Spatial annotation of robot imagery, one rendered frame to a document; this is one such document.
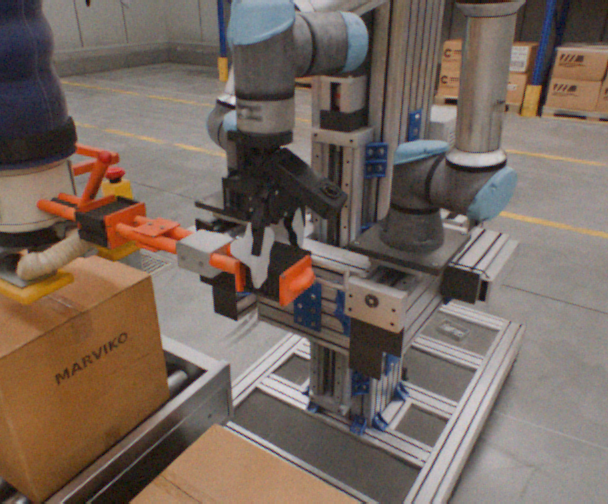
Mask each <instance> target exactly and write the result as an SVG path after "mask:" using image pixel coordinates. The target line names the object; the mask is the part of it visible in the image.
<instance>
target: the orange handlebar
mask: <svg viewBox="0 0 608 504"><path fill-rule="evenodd" d="M76 144H77V147H78V150H77V152H76V154H81V155H86V156H90V157H94V159H93V160H90V161H86V162H82V163H78V164H75V165H73V170H74V176H75V177H76V176H79V175H82V174H86V173H89V171H92V168H93V166H94V163H95V161H97V159H96V157H98V154H99V152H101V151H103V149H98V148H93V147H89V146H83V144H79V143H76ZM108 152H111V153H112V156H113V161H112V162H111V164H110V165H113V164H117V163H119V154H118V153H117V152H113V151H108ZM57 198H60V199H63V200H64V201H66V202H71V203H74V204H77V205H78V203H79V201H80V197H77V196H73V195H69V194H66V193H60V194H59V195H57ZM37 207H38V209H40V210H43V211H47V212H50V213H53V215H56V216H60V217H63V218H66V219H69V220H73V221H76V220H75V216H74V211H75V208H72V207H68V206H65V205H61V204H57V203H54V202H51V200H48V199H40V200H38V203H37ZM76 222H77V221H76ZM134 225H135V226H136V228H134V226H130V225H126V224H123V223H119V224H117V225H116V228H115V234H116V235H117V236H121V237H124V238H127V239H130V240H134V241H137V243H136V244H135V246H137V247H140V248H143V249H147V250H150V251H153V252H158V251H160V250H163V251H166V252H169V253H173V254H176V255H177V251H176V243H177V242H179V240H180V239H182V238H184V237H187V236H189V235H191V234H193V233H195V232H192V231H189V230H185V229H181V228H178V227H179V225H181V223H178V222H175V221H170V220H167V219H164V218H157V219H154V220H153V219H149V218H145V217H142V216H137V217H136V218H135V219H134ZM226 253H227V255H228V257H230V258H228V257H225V255H222V254H219V253H215V254H212V257H211V259H210V261H209V264H210V266H212V267H215V268H218V269H221V270H224V271H227V273H231V274H234V275H236V269H235V262H236V261H237V260H238V259H237V258H235V257H234V255H233V254H232V252H231V245H230V246H228V248H227V252H226ZM232 258H234V259H232ZM235 259H237V260H235ZM314 280H315V277H314V271H313V270H312V269H311V268H310V267H308V268H307V269H306V270H304V271H303V273H302V274H301V275H299V276H297V277H295V278H294V279H293V281H292V282H291V286H290V290H291V292H301V291H304V290H307V289H308V287H310V286H311V285H312V284H313V282H314Z"/></svg>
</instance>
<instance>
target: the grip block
mask: <svg viewBox="0 0 608 504"><path fill-rule="evenodd" d="M116 200H117V201H116ZM145 211H147V209H145V203H144V202H140V201H137V200H132V199H131V198H129V197H125V196H122V195H117V196H116V198H115V194H110V195H106V196H103V197H101V198H98V199H94V201H91V202H89V203H86V204H82V205H80V206H77V207H75V211H74V216H75V220H76V221H77V223H78V229H79V230H78V235H79V238H80V239H84V240H86V241H89V243H92V244H96V245H99V246H101V247H104V248H106V247H109V243H110V248H111V249H114V248H116V247H119V246H122V245H124V244H126V243H128V241H130V239H127V238H124V237H121V236H117V235H116V234H115V228H116V225H117V224H119V223H123V224H126V225H130V226H134V228H136V226H135V225H134V219H135V218H136V217H137V216H142V217H145V218H147V214H145ZM108 241H109V243H108Z"/></svg>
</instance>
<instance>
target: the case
mask: <svg viewBox="0 0 608 504"><path fill-rule="evenodd" d="M60 269H63V271H65V272H68V273H71V274H72V275H73V278H74V282H72V283H69V285H67V286H65V287H63V288H61V289H59V290H56V291H54V292H52V293H50V294H48V295H45V296H43V298H41V299H39V300H37V301H34V302H32V303H30V304H28V305H24V304H21V303H19V302H17V301H15V300H13V299H10V298H8V297H6V295H4V294H1V293H0V475H1V477H2V478H3V479H5V480H6V481H8V482H9V483H11V484H12V485H13V486H14V487H16V488H17V490H18V491H21V492H22V493H23V494H24V495H26V496H27V497H28V498H29V499H31V500H32V501H34V503H36V504H42V502H43V501H44V500H47V499H48V498H49V497H50V496H51V495H53V494H54V493H55V492H56V490H59V489H60V488H61V487H62V486H63V485H65V484H66V483H67V482H68V481H71V479H72V478H73V477H74V476H75V475H77V474H78V473H79V472H81V471H83V470H84V469H85V467H86V466H87V465H89V464H90V463H91V462H93V461H95V460H96V459H97V458H98V456H100V455H101V454H102V453H103V452H105V451H107V450H108V449H109V448H110V447H112V445H113V444H114V443H116V442H117V441H119V440H120V439H121V438H122V437H124V436H125V435H126V433H128V432H129V431H131V430H132V429H133V428H134V427H136V426H137V425H138V424H140V423H141V421H143V420H144V419H145V418H146V417H148V416H149V415H150V414H151V413H153V412H155V411H156V409H157V408H158V407H160V406H161V405H162V404H163V403H165V402H167V401H168V400H169V399H170V392H169V384H168V378H167V370H166V364H165V358H164V350H163V344H162V337H160V331H161V330H159V323H158V317H157V309H156V303H155V296H154V289H153V282H152V276H151V274H148V273H145V272H142V270H139V269H137V268H134V267H131V266H128V265H125V264H123V263H119V262H112V261H109V260H105V259H103V258H100V257H97V255H91V257H89V258H87V259H84V258H80V257H79V258H78V259H75V260H74V261H72V262H71V263H67V265H63V267H62V268H60Z"/></svg>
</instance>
